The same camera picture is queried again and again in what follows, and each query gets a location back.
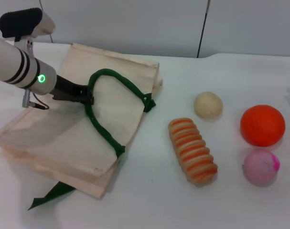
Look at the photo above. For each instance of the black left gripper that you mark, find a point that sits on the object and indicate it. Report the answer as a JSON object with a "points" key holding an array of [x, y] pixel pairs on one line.
{"points": [[66, 89]]}

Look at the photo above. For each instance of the pink peach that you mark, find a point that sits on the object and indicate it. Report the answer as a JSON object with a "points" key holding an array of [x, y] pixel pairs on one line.
{"points": [[260, 168]]}

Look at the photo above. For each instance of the orange fruit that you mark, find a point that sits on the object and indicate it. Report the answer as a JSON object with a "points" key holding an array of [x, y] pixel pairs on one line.
{"points": [[262, 125]]}

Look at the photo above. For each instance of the round beige egg yolk pastry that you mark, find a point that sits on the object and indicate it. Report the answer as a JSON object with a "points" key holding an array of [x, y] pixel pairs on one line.
{"points": [[208, 107]]}

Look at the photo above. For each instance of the orange striped bread loaf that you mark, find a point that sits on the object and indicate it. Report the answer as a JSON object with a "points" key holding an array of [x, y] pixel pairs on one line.
{"points": [[192, 152]]}

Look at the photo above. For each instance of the left wrist camera housing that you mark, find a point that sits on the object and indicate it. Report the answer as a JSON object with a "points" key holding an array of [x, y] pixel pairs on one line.
{"points": [[23, 22]]}

